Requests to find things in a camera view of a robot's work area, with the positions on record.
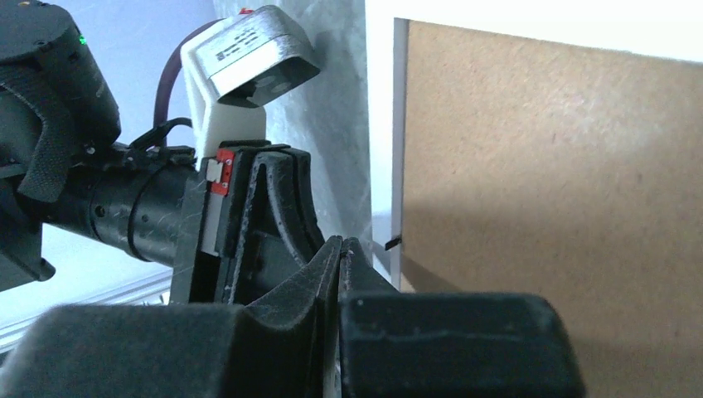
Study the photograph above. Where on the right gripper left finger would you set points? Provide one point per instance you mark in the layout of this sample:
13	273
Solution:
280	345

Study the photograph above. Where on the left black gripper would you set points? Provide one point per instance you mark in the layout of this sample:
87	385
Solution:
247	223

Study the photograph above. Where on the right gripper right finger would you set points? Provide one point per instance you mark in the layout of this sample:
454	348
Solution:
486	344

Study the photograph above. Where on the brown backing board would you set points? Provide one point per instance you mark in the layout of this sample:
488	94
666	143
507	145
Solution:
567	172

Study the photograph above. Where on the silver picture frame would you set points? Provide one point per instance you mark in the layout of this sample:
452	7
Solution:
388	44

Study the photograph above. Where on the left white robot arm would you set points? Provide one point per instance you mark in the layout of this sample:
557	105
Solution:
61	161

